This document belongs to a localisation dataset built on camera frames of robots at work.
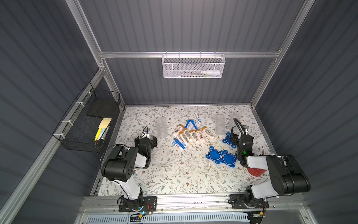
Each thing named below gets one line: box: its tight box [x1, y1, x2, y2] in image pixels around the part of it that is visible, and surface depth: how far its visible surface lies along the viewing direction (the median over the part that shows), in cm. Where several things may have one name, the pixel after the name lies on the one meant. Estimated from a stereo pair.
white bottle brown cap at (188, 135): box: [182, 127, 193, 143], surface depth 101 cm
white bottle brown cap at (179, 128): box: [172, 124, 185, 139], surface depth 104 cm
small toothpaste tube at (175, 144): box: [170, 140, 185, 151], surface depth 98 cm
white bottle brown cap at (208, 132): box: [201, 126, 215, 140], surface depth 103 cm
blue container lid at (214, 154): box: [205, 145, 224, 165], surface depth 93 cm
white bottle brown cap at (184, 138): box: [179, 131, 191, 146], surface depth 99 cm
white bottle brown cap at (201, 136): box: [195, 128, 208, 145], surface depth 101 cm
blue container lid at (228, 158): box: [219, 149, 238, 168], surface depth 93 cm
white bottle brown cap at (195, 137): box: [189, 129, 202, 146], surface depth 100 cm
